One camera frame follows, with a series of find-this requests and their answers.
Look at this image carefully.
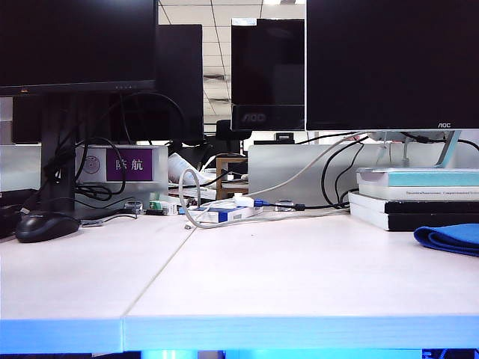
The blue microfibre rag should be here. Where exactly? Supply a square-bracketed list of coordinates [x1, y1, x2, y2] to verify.
[413, 223, 479, 258]

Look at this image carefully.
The small wooden shelf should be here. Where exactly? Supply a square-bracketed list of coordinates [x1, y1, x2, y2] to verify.
[216, 156, 250, 200]

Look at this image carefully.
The white adapter block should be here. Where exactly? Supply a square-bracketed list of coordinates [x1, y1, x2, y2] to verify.
[233, 192, 256, 207]

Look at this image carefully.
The blue white carton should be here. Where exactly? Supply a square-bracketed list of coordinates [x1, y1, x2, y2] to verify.
[186, 205, 263, 224]

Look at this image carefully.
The grey desk partition panel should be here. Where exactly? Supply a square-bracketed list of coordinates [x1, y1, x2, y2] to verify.
[248, 144, 479, 209]

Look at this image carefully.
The white printed bag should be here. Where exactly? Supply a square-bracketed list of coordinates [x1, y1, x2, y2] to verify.
[167, 152, 201, 184]

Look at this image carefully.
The white frosted sign panel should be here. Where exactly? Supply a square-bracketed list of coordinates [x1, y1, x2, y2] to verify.
[74, 144, 169, 205]

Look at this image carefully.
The green white small box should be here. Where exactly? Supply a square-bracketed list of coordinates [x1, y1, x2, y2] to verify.
[148, 200, 180, 216]

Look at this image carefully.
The purple name sign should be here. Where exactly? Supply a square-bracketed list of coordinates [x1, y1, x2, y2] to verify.
[106, 148, 153, 182]

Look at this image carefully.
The small glossy AOC monitor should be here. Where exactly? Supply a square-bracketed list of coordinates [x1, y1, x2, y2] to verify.
[230, 18, 306, 132]

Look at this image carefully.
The matte black background monitor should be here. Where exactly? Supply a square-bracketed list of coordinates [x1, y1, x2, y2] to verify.
[10, 24, 205, 145]

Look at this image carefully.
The white book with print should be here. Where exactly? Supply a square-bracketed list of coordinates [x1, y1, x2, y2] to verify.
[358, 185, 479, 203]

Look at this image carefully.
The large silver-edged AOC monitor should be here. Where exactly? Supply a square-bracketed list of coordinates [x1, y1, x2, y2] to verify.
[305, 0, 479, 132]

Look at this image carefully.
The black monitor stand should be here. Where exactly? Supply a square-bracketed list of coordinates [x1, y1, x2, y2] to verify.
[22, 93, 126, 221]

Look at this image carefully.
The teal spine book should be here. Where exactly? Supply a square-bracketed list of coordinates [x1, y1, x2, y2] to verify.
[355, 167, 479, 188]

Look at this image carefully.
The black spine white book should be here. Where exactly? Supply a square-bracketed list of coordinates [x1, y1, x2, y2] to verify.
[347, 191, 479, 216]
[350, 207, 479, 232]

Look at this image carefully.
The black computer mouse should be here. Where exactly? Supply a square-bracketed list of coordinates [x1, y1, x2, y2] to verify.
[14, 211, 81, 243]

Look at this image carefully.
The silver teal monitor stand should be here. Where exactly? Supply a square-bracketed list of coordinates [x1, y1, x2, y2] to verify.
[368, 129, 479, 169]

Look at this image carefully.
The black widescreen desk monitor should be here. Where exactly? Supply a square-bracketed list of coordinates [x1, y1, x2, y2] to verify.
[0, 0, 159, 97]

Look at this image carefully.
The frosted desk partition panel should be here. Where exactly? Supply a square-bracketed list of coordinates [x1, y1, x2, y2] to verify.
[0, 144, 42, 192]

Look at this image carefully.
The white looped cable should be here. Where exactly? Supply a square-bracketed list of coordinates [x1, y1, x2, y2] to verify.
[178, 168, 352, 230]

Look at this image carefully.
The white monitor cable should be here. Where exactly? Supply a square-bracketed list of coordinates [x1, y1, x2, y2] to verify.
[246, 130, 371, 198]

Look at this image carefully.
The black cable with ferrite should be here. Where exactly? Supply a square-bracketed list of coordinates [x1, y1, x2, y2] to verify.
[275, 201, 351, 211]

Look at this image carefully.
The black arched cable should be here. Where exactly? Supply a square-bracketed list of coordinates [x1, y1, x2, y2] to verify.
[93, 91, 187, 147]

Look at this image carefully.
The thin black monitor cable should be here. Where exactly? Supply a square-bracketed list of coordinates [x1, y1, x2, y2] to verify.
[293, 131, 366, 145]

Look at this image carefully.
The black looped cable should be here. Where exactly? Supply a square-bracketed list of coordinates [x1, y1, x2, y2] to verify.
[73, 137, 127, 201]

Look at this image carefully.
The thin black mouse cable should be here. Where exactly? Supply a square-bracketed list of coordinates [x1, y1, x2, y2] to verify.
[76, 209, 138, 222]

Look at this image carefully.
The black bundled cable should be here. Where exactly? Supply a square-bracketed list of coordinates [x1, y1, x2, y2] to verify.
[41, 144, 78, 185]

